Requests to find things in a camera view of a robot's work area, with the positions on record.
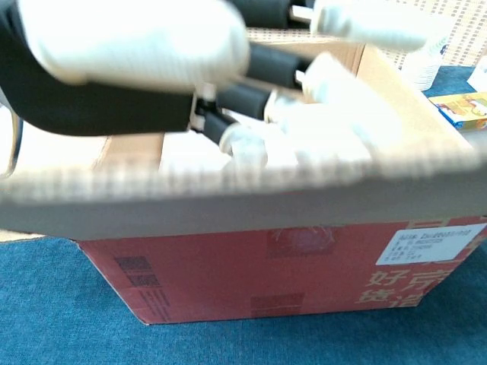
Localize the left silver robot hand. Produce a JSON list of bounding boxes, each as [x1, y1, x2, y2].
[[0, 0, 429, 170]]

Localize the red cardboard box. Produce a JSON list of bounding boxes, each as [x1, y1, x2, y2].
[[0, 41, 487, 326]]

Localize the yellow blue small carton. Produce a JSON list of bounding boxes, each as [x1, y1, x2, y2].
[[428, 93, 487, 132]]

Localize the blue table cover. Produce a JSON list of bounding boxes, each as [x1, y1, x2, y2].
[[0, 66, 487, 365]]

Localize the stack of paper cups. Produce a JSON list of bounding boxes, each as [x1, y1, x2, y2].
[[401, 32, 450, 91]]

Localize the woven rattan folding screen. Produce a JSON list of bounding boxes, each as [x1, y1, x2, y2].
[[247, 0, 487, 68]]

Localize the white cardboard box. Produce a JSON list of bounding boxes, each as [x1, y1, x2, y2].
[[466, 56, 487, 89]]

